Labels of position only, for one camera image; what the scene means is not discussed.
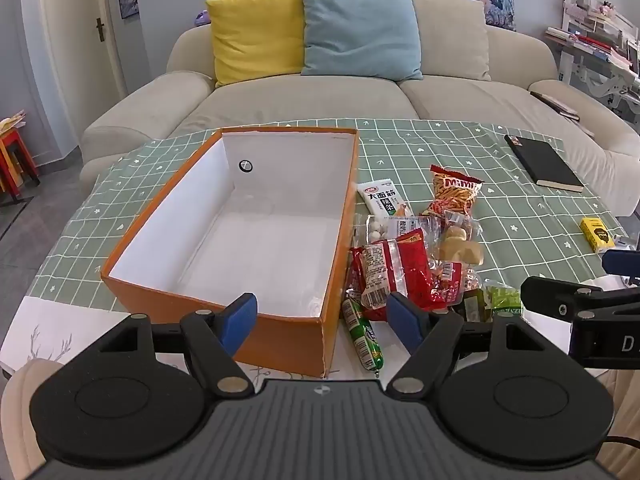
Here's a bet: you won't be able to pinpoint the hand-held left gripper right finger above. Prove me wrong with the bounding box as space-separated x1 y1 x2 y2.
385 292 551 396

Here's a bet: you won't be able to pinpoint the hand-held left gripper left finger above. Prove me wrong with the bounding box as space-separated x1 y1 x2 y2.
92 292 258 396

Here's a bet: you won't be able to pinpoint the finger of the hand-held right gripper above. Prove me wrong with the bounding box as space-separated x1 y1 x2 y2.
520 275 640 322
601 249 640 277

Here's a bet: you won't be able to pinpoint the green sausage stick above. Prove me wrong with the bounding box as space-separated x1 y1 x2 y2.
341 297 386 378

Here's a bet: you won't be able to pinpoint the green snack packet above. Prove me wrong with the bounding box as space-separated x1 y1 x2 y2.
482 284 523 321

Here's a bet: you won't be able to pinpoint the small red snack packet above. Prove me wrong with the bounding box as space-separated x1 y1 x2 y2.
430 260 467 307

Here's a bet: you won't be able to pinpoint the red snack packet clear window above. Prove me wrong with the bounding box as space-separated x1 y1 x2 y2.
349 237 436 312

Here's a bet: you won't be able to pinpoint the dark olive snack packet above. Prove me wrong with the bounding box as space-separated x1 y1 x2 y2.
462 287 488 322

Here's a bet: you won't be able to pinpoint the orange cardboard box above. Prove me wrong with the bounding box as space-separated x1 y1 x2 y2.
100 127 361 378

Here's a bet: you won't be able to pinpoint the brown-top clear snack packet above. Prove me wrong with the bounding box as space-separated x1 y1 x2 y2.
439 226 486 267

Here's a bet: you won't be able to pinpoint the clear packet of white balls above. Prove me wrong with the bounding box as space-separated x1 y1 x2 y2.
362 212 443 251

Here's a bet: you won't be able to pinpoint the small clear candy packet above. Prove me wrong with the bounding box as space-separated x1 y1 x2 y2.
444 210 482 233

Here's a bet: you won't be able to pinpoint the white snack packet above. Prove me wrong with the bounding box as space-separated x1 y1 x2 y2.
356 179 406 218

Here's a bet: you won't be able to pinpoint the striped orange snack bag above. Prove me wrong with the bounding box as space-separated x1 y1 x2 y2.
427 164 485 218

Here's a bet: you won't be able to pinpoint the yellow tissue pack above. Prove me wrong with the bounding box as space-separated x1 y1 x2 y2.
580 217 616 254

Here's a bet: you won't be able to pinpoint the green checked tablecloth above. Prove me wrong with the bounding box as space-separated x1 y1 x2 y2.
10 117 640 322

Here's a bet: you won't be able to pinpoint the black notebook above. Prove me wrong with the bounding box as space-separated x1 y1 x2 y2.
503 134 585 193

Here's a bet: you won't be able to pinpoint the dark book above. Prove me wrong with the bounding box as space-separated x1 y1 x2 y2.
530 91 581 122

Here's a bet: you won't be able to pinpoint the white printed table cover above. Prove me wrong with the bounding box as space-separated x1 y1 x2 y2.
0 294 341 386

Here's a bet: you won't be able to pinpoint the white rack with books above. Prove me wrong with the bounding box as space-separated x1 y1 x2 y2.
545 0 640 126

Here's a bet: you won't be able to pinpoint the beige sofa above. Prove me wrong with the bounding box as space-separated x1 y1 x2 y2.
80 0 640 221

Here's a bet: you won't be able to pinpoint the stacked red yellow stools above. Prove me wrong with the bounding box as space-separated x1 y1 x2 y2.
0 127 41 195

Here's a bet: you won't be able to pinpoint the beige back cushion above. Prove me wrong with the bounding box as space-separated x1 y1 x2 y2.
390 0 493 82

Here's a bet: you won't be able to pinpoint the yellow cushion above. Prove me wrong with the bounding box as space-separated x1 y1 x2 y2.
206 0 306 88

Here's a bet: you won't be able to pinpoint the blue cushion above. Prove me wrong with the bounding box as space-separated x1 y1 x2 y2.
300 0 425 82

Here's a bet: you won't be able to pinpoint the pile of papers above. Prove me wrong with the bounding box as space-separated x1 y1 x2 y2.
0 110 31 136

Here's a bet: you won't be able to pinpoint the white door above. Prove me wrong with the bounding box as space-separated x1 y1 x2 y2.
37 0 126 106

